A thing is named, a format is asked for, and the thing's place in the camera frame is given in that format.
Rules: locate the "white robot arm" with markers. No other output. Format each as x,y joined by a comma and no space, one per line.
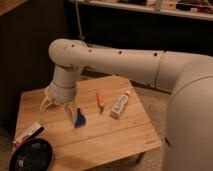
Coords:
187,77

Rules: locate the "orange marker pen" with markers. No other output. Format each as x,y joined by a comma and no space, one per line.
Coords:
100,100

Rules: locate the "blue plastic scoop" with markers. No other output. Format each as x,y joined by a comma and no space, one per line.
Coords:
81,120

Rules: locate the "black ceramic bowl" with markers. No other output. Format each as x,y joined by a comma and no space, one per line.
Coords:
32,155

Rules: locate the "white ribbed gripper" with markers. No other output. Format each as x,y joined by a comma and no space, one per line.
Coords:
58,96

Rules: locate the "wooden low table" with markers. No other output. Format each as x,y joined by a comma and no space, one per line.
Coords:
103,139

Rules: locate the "white and black box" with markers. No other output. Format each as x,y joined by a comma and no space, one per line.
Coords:
28,133

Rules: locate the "grey metal shelf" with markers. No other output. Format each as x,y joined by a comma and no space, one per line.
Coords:
122,17

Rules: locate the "white glue tube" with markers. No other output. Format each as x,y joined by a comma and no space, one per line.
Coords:
120,104

